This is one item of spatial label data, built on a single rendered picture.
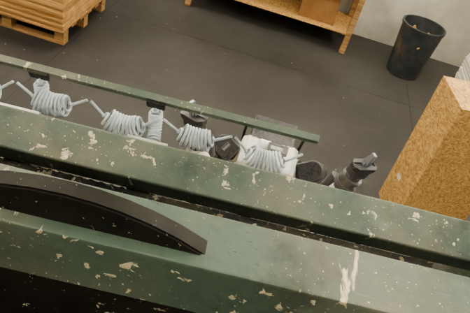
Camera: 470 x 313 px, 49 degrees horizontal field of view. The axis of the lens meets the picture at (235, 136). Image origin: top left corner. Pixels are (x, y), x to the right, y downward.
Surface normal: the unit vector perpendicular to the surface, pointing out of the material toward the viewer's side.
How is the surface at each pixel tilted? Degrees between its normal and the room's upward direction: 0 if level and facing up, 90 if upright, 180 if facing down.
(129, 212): 14
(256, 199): 32
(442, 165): 90
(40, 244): 90
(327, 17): 90
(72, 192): 3
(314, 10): 90
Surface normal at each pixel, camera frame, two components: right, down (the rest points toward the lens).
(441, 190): -0.04, 0.60
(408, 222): 0.14, -0.34
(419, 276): 0.22, -0.77
